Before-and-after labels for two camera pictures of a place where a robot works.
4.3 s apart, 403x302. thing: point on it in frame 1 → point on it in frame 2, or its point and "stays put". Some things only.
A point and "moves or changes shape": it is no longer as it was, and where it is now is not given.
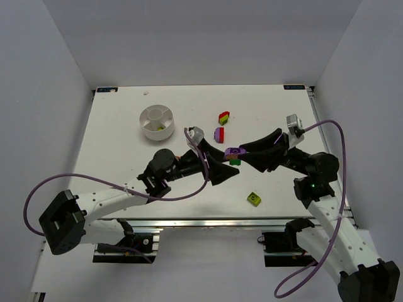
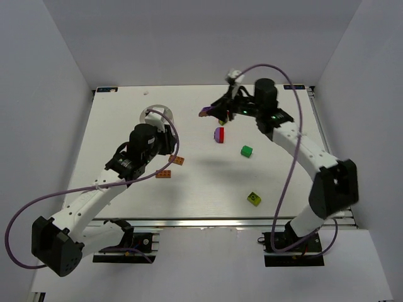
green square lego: (235, 162) moves or changes shape
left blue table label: (107, 90) stays put
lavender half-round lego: (217, 134) stays put
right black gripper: (284, 150) → (224, 107)
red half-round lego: (221, 133) stays put
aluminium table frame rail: (203, 223) stays put
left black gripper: (204, 161) → (171, 138)
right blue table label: (294, 87) stays put
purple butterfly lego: (233, 151) → (205, 110)
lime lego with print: (254, 199) stays put
